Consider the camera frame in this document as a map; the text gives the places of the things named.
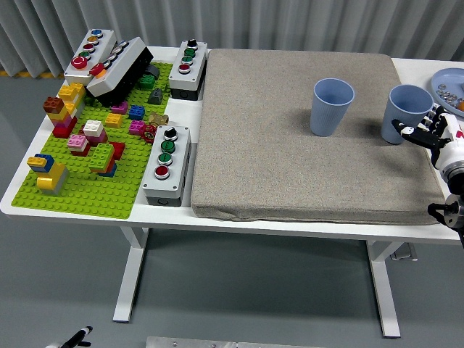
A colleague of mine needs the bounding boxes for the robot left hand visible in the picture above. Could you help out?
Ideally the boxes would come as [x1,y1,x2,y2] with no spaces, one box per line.
[45,326,94,348]

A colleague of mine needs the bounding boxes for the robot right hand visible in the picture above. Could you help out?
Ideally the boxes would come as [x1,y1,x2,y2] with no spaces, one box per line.
[390,104,464,171]

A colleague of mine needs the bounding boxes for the blue ribbed plastic cup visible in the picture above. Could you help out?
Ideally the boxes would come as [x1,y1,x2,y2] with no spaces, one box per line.
[309,78,355,138]
[380,84,434,145]

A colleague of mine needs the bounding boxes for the light blue plate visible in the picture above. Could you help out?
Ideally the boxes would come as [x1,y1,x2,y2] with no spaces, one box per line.
[430,67,464,117]

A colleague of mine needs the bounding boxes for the white table leg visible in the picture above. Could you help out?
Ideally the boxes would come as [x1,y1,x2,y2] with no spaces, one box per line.
[112,226,149,323]
[365,239,402,339]

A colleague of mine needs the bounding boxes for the grey metal plate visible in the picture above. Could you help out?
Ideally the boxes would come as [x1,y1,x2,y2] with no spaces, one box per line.
[145,336,327,348]

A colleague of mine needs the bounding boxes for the green brick baseplate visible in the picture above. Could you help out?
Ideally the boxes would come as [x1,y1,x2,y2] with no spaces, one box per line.
[10,62,174,220]

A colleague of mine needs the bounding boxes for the yellow blue grey brick duck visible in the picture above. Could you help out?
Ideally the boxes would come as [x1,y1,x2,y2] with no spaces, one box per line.
[27,153,70,197]

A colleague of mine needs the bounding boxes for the grey-brown cushion mat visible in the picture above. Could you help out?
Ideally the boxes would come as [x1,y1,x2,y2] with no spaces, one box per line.
[191,49,447,225]

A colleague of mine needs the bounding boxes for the green orange blue brick stack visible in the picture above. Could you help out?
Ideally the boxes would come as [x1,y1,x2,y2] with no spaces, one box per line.
[88,142,118,178]

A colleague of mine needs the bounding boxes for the pink and red brick stack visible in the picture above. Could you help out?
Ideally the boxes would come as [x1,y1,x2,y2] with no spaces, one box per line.
[67,133,91,157]

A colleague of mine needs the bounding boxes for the large four-button control box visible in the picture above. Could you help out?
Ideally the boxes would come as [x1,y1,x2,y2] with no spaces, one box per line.
[141,125,192,208]

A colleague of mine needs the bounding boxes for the white and pink brick stack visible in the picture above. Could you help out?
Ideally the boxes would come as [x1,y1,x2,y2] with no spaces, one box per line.
[83,119,109,146]

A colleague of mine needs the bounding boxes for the brown yellow red brick tower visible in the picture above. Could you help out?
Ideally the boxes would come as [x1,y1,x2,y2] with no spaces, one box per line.
[42,96,79,139]

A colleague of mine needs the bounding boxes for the yellow white green brick stack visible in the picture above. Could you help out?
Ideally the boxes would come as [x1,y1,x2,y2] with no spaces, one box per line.
[57,82,87,119]

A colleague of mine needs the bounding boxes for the small four-button control box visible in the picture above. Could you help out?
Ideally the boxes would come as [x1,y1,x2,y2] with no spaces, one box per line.
[168,38,209,102]

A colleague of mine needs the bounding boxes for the dark green brick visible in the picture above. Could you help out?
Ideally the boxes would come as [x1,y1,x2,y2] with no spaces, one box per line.
[137,73,156,90]

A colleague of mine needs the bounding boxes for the tilted white black-based button box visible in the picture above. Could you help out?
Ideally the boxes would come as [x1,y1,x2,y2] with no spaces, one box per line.
[86,36,155,108]

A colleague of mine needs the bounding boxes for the white five-button control box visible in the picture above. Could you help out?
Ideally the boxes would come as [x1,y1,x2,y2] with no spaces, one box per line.
[63,28,118,87]

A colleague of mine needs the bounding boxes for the grey pleated curtain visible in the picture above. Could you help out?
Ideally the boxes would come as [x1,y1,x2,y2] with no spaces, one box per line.
[0,0,464,79]

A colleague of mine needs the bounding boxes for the grey bracket under table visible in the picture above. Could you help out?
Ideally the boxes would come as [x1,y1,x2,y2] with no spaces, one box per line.
[389,242,418,262]

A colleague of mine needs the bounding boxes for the brass valve with red handle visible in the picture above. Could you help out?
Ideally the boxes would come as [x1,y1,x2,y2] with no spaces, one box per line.
[140,111,170,144]

